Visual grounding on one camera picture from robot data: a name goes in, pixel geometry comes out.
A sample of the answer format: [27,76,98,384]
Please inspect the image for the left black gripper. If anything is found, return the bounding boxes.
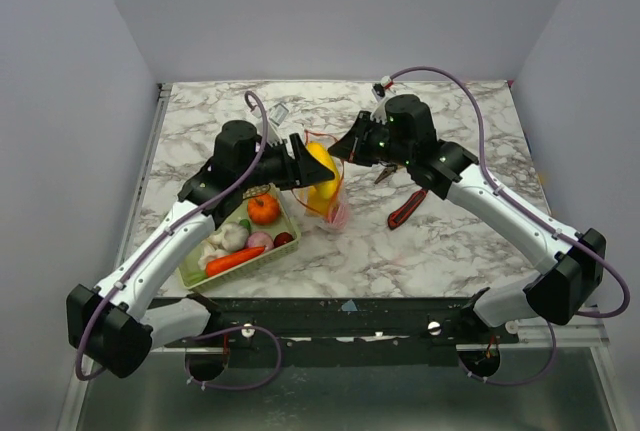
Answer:
[239,133,334,191]

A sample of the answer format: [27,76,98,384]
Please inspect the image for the yellow mango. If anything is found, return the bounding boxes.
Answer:
[306,141,341,215]

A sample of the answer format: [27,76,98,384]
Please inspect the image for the clear zip top bag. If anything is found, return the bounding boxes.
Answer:
[292,129,351,232]

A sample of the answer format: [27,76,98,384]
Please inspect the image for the red bell pepper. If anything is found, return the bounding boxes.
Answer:
[327,201,350,230]

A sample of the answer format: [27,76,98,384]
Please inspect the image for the pink purple onion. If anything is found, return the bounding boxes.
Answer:
[246,231,274,252]

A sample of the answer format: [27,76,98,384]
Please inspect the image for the white mushroom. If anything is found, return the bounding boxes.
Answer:
[207,223,250,253]

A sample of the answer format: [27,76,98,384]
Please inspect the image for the white garlic bulb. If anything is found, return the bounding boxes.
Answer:
[198,241,228,271]

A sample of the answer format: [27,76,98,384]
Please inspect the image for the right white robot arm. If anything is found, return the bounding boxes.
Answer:
[329,94,606,343]

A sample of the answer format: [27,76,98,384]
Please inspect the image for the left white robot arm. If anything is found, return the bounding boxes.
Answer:
[66,120,335,378]

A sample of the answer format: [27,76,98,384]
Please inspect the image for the small orange pumpkin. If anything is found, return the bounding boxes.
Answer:
[247,194,281,226]

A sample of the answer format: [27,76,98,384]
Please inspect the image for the dark red plum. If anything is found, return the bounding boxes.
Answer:
[273,232,294,247]

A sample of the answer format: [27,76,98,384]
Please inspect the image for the green plastic basket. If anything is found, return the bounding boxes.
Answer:
[177,185,300,291]

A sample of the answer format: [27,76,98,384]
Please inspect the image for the red black utility knife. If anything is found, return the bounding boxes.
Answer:
[387,189,427,230]

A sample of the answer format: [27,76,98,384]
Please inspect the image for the orange carrot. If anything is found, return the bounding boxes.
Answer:
[205,247,264,278]

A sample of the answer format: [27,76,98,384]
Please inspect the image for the yellow handled pliers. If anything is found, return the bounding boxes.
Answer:
[374,163,399,185]

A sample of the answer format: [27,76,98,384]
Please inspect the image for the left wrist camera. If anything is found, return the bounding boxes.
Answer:
[267,102,289,146]

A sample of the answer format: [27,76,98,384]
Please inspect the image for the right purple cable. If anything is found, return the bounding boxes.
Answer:
[382,65,630,387]

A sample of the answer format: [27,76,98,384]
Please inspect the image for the purple cable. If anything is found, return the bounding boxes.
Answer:
[382,65,630,387]
[74,90,284,392]

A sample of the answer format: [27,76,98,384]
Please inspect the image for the aluminium frame rail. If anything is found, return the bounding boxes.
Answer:
[80,83,173,287]

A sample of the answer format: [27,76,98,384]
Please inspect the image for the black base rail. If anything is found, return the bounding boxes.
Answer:
[167,295,518,368]

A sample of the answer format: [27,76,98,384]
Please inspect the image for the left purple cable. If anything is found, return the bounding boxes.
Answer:
[74,90,284,392]

